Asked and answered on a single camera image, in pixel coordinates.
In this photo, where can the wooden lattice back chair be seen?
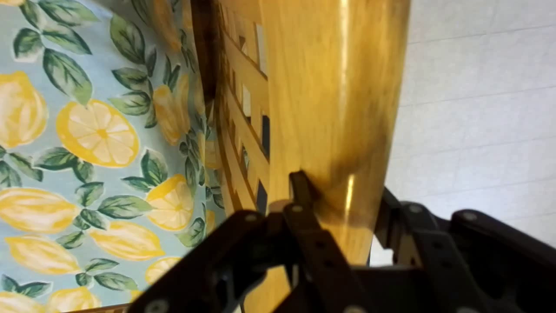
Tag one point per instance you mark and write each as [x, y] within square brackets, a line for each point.
[323, 97]

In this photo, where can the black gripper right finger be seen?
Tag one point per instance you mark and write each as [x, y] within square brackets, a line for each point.
[479, 261]

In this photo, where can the lemon print tablecloth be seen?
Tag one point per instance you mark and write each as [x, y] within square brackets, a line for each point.
[87, 162]

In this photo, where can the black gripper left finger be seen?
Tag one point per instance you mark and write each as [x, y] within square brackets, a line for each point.
[278, 261]

